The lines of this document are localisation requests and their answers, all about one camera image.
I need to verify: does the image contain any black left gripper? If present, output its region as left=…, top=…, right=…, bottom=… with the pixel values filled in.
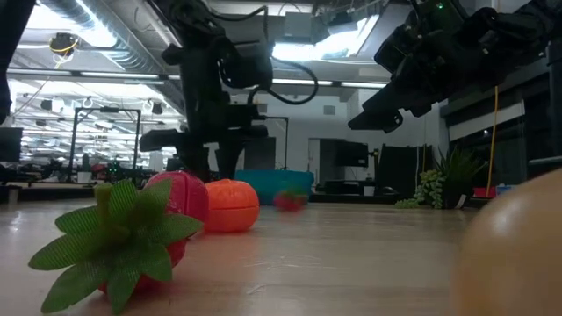
left=139, top=104, right=270, bottom=182

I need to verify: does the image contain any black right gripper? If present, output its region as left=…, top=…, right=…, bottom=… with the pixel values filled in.
left=348, top=25, right=506, bottom=134

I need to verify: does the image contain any red toy strawberry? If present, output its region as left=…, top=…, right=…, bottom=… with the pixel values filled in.
left=273, top=188, right=309, bottom=212
left=28, top=178, right=204, bottom=315

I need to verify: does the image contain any ceiling strip light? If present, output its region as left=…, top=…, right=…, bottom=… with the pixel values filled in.
left=6, top=68, right=390, bottom=90

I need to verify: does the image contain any red plastic fruit green cap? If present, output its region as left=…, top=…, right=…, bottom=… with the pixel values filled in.
left=144, top=170, right=210, bottom=241

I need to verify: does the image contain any orange plastic toy tangerine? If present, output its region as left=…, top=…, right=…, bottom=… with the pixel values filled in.
left=204, top=178, right=261, bottom=233

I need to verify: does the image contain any dark monitor screen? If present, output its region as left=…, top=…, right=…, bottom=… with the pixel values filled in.
left=335, top=140, right=370, bottom=169

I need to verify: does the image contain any black panel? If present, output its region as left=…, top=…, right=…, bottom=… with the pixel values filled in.
left=378, top=143, right=434, bottom=199

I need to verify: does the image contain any blue plastic container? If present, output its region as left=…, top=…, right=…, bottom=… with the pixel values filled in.
left=234, top=169, right=315, bottom=206

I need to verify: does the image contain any potted succulent plant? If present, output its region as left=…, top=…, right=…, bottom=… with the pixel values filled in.
left=394, top=147, right=488, bottom=211

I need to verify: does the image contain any tan toy bread bun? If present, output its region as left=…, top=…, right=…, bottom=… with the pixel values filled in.
left=453, top=169, right=562, bottom=316

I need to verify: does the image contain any black monitor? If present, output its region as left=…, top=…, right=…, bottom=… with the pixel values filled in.
left=0, top=126, right=24, bottom=162

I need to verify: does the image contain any black frame stand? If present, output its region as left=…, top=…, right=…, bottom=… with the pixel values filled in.
left=68, top=106, right=142, bottom=182
left=258, top=115, right=290, bottom=172

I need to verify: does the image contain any black cable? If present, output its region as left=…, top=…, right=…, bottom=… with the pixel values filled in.
left=248, top=54, right=320, bottom=106

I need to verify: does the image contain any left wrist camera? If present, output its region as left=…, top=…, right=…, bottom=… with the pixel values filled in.
left=219, top=41, right=274, bottom=89

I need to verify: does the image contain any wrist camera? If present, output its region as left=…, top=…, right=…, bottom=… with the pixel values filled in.
left=219, top=41, right=274, bottom=89
left=410, top=0, right=466, bottom=32

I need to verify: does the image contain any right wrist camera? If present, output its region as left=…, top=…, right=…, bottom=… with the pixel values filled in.
left=410, top=0, right=466, bottom=32

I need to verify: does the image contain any yellow cable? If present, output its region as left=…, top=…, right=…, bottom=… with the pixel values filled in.
left=485, top=85, right=500, bottom=198

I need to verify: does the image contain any black aluminium table frame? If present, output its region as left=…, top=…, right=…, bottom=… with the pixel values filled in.
left=528, top=37, right=562, bottom=181

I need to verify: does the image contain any black ceiling cable reel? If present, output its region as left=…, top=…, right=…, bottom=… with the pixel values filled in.
left=48, top=32, right=79, bottom=57

